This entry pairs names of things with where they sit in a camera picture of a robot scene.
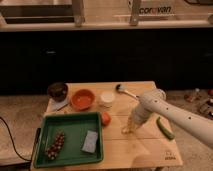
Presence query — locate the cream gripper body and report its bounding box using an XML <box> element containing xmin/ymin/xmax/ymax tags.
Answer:
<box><xmin>126</xmin><ymin>116</ymin><xmax>143</xmax><ymax>133</ymax></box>

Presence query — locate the yellow banana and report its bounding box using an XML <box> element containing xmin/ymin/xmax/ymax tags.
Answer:
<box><xmin>121</xmin><ymin>125</ymin><xmax>131</xmax><ymax>134</ymax></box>

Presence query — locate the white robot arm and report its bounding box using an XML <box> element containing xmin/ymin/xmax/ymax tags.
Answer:
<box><xmin>126</xmin><ymin>89</ymin><xmax>213</xmax><ymax>149</ymax></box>

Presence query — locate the red bowl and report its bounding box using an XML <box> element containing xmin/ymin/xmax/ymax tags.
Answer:
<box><xmin>70</xmin><ymin>89</ymin><xmax>95</xmax><ymax>111</ymax></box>

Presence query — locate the dark brown bowl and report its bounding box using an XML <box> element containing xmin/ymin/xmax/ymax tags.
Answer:
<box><xmin>47</xmin><ymin>82</ymin><xmax>68</xmax><ymax>102</ymax></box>

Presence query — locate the orange tomato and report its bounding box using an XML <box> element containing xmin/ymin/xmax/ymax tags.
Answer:
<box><xmin>101</xmin><ymin>112</ymin><xmax>111</xmax><ymax>126</ymax></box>

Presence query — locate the wooden table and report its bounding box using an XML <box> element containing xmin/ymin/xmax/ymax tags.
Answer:
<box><xmin>30</xmin><ymin>81</ymin><xmax>184</xmax><ymax>171</ymax></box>

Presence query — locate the green cucumber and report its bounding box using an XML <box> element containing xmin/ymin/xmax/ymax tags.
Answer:
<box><xmin>156</xmin><ymin>117</ymin><xmax>175</xmax><ymax>140</ymax></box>

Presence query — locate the white cup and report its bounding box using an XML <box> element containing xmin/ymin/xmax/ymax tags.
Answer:
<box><xmin>100</xmin><ymin>91</ymin><xmax>115</xmax><ymax>107</ymax></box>

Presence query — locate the blue grey sponge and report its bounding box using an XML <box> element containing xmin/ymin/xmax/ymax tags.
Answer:
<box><xmin>82</xmin><ymin>130</ymin><xmax>98</xmax><ymax>153</ymax></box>

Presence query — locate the green plastic tray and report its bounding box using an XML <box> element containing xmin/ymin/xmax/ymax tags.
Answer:
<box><xmin>33</xmin><ymin>112</ymin><xmax>104</xmax><ymax>168</ymax></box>

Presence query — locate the bunch of red grapes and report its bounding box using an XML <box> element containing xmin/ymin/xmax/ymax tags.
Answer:
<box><xmin>45</xmin><ymin>132</ymin><xmax>65</xmax><ymax>160</ymax></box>

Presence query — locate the black tool beside tray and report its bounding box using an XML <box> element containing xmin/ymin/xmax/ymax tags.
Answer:
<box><xmin>31</xmin><ymin>128</ymin><xmax>41</xmax><ymax>157</ymax></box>

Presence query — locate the black cable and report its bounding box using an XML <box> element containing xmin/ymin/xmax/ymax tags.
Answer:
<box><xmin>0</xmin><ymin>115</ymin><xmax>33</xmax><ymax>163</ymax></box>

